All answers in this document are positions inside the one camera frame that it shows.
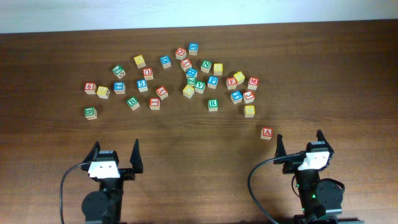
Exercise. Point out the red I block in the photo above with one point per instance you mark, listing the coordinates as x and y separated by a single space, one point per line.
154 103

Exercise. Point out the green R block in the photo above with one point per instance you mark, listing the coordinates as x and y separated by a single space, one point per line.
213 105

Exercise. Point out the blue block centre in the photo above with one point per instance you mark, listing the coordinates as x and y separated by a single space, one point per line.
191 73

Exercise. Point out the red E block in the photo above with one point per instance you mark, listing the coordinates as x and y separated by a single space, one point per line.
231 83

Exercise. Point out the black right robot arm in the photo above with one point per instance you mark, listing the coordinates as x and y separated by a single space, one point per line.
320 198

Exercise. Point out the yellow block right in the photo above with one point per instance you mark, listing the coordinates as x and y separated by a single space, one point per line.
239 77

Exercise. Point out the yellow s block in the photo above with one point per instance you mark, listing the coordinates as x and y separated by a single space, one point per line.
249 111
218 69

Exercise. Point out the red Y block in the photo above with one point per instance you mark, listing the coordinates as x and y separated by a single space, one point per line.
186 64

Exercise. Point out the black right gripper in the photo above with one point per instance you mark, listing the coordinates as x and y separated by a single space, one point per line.
281 150

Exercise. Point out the green V block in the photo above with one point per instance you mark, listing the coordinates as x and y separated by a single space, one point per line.
200 87

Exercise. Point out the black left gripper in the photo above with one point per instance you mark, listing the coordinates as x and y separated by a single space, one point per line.
126 173

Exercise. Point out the yellow block far left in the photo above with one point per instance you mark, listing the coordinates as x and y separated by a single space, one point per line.
140 62

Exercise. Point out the red 3 block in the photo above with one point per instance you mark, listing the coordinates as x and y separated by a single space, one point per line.
248 97

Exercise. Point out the green N block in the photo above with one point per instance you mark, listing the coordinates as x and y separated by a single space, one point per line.
206 66

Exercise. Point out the green b block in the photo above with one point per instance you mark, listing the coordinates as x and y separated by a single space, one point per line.
90 113
133 103

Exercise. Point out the red C block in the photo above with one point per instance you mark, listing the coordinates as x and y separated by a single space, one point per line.
180 53

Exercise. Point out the blue E block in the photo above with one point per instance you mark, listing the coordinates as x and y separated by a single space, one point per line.
236 97

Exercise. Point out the blue 5 block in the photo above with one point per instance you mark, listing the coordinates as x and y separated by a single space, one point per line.
142 85

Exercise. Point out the blue P block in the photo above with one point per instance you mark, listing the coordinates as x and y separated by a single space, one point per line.
212 82

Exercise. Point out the yellow block centre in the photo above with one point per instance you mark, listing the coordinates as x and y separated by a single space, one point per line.
188 91

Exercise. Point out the red 6 block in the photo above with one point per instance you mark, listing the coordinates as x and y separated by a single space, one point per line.
90 88

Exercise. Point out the red A block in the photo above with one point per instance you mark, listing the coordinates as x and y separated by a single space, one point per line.
266 133

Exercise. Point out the yellow S block far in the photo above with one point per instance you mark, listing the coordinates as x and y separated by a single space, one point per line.
218 69

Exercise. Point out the green B block centre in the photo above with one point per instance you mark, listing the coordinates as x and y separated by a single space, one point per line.
133 103

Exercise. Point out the green Z block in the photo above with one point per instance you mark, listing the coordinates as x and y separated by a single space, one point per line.
191 82

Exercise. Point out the blue D block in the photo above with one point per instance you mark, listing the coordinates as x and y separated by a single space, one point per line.
165 61

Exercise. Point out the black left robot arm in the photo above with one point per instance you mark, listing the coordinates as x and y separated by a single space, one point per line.
105 205

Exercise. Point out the red M block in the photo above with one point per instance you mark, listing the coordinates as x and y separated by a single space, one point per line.
253 83

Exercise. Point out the blue X block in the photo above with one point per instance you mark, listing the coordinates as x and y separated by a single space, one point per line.
193 48

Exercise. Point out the red U block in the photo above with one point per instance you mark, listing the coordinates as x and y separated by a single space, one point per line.
148 74

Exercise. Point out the green B block left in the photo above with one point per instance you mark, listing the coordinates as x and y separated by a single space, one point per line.
90 113

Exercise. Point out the yellow S block near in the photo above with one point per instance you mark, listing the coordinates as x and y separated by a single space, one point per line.
249 111

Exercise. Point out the green J block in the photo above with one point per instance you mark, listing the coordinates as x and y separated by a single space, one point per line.
118 71

